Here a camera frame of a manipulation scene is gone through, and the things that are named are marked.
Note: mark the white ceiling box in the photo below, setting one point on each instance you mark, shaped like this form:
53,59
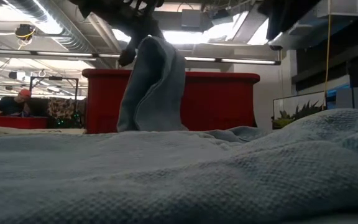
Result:
337,7

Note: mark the round silver ventilation duct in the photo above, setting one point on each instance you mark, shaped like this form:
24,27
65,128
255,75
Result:
70,40

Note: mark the large red plastic laundry bin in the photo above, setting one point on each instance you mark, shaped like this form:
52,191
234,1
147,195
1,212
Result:
219,102

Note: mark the cream folded cloth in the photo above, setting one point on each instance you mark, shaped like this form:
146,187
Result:
26,130

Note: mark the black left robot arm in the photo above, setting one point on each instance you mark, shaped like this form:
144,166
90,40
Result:
98,5

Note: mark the grey ceiling box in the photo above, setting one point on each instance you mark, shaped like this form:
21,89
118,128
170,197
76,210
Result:
191,18

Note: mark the long ceiling light bar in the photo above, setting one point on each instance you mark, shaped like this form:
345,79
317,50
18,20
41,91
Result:
247,61

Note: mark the grey flat board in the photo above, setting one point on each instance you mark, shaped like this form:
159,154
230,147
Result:
353,98

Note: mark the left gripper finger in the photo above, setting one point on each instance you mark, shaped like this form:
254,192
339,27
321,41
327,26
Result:
126,57

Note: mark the black ceiling device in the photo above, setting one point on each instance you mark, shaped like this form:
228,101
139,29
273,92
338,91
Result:
24,31

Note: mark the small red bin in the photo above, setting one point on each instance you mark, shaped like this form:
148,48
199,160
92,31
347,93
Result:
17,122

